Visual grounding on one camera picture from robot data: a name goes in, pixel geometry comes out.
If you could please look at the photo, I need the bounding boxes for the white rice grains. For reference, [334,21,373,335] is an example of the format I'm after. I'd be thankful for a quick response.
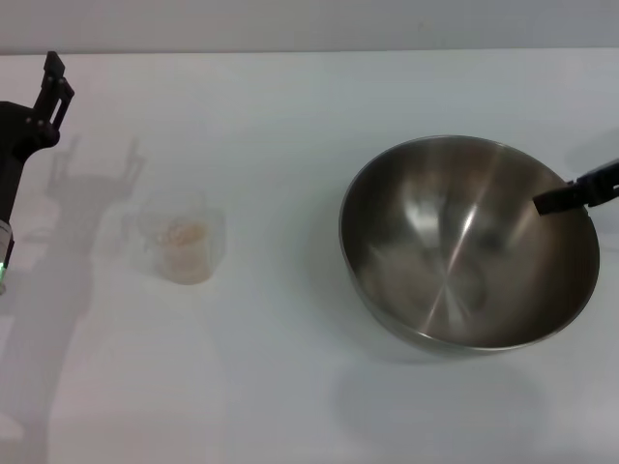
[157,219,214,284]

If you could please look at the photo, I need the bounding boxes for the clear plastic measuring cup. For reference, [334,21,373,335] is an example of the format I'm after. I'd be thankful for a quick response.
[120,189,227,286]

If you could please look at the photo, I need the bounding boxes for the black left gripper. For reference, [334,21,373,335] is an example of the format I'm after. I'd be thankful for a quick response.
[0,50,77,224]

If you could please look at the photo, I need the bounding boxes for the stainless steel mixing bowl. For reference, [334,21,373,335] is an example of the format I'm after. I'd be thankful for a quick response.
[338,133,601,364]

